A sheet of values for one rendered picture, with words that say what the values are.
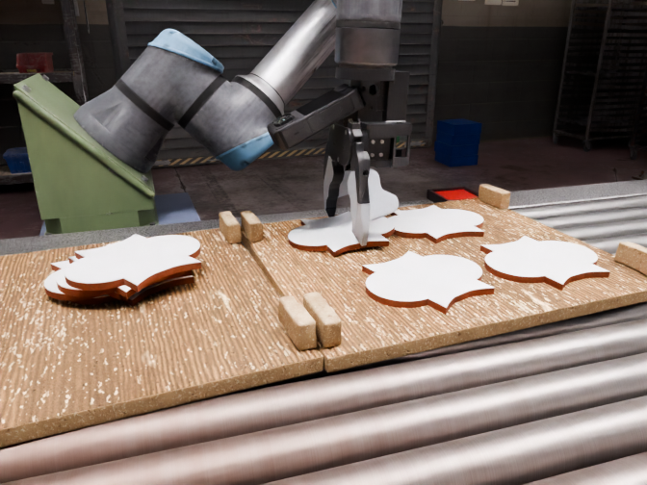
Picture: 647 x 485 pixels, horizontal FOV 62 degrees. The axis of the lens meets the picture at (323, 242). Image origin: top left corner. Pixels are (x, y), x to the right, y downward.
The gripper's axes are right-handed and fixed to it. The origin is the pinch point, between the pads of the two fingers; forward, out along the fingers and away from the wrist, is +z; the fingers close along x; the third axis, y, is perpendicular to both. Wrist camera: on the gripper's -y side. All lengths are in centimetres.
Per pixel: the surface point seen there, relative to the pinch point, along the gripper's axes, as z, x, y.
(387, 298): 0.9, -19.0, -2.8
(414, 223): 0.3, -0.4, 10.8
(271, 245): 1.9, 0.6, -9.4
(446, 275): 0.5, -16.5, 5.6
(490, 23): -47, 456, 357
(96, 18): -34, 460, -35
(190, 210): 8.7, 40.0, -14.7
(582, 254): -0.2, -17.1, 24.0
